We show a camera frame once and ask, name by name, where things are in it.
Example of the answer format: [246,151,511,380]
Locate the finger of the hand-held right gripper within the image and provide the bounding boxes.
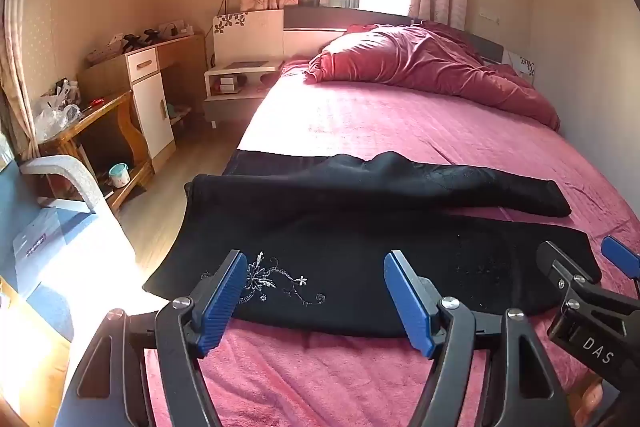
[536,241,603,295]
[601,235,640,295]

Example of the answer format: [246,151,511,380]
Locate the black items on desk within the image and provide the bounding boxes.
[122,29,162,50]

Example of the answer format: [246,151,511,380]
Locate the bed with pink sheet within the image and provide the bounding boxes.
[145,57,640,427]

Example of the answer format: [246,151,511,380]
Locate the low wooden table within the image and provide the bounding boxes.
[37,91,153,215]

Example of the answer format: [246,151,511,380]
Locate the crumpled pink duvet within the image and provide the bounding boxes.
[304,21,561,131]

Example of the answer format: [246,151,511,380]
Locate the white nightstand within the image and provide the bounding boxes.
[202,61,285,128]

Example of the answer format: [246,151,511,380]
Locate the clear plastic bags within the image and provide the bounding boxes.
[32,104,83,142]

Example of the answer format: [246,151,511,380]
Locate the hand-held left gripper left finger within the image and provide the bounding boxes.
[54,249,249,427]

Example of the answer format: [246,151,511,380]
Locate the grey and white headboard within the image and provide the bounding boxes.
[212,5,536,82]

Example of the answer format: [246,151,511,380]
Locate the black embroidered pants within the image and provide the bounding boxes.
[142,151,603,340]

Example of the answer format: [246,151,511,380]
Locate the wooden desk with white cabinet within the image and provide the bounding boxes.
[77,34,208,160]

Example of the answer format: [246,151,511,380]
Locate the blue padded surface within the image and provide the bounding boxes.
[0,157,141,343]

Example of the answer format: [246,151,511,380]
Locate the small teal and white pot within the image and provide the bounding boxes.
[109,163,131,188]

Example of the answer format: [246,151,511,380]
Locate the grey chair armrest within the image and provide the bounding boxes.
[20,154,108,215]

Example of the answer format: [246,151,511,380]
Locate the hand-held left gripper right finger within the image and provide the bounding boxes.
[383,250,573,427]

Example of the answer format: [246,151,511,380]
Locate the dotted beige curtain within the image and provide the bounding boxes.
[0,0,41,162]

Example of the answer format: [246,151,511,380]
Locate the person's right hand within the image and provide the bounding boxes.
[572,377,608,427]

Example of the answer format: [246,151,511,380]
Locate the clear plastic packet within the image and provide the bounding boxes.
[12,209,66,275]

